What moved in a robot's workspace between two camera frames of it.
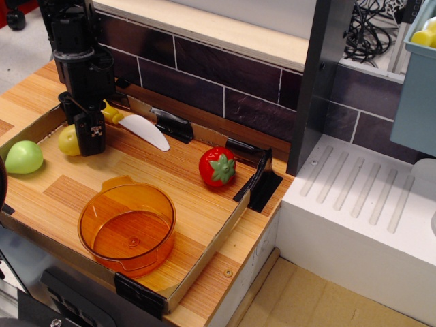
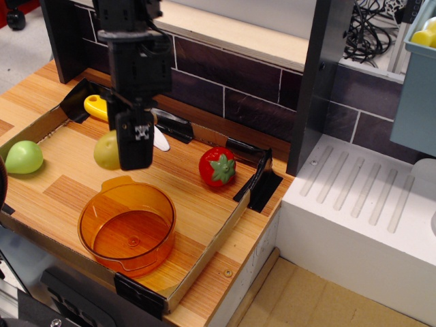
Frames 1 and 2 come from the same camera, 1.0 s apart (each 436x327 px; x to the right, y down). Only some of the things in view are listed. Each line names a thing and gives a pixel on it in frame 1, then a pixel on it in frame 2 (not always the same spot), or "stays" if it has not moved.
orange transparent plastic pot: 128,227 stays
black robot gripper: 87,75 -> 141,70
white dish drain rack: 364,222 stays
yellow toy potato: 68,141 -> 106,151
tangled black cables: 364,41 stays
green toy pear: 24,157 stays
